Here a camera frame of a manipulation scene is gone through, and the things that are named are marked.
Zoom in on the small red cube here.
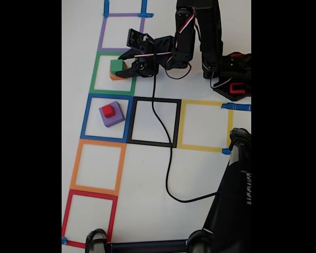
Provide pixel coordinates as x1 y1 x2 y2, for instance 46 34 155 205
102 104 115 118

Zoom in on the orange cube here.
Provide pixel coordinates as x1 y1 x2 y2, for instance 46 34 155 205
110 69 129 81

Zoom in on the green cube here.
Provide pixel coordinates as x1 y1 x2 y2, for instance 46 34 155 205
110 59 125 74

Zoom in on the purple square block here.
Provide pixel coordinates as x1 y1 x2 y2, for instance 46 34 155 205
98 101 126 129

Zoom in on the black tripod stand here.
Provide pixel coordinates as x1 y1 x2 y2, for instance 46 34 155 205
84 128 252 253

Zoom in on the red square frame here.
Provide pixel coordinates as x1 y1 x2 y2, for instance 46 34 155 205
62 189 119 249

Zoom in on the black camera cable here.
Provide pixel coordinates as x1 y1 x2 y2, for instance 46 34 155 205
151 43 222 203

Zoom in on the long blue tape strip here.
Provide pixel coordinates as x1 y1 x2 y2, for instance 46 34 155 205
221 103 252 112

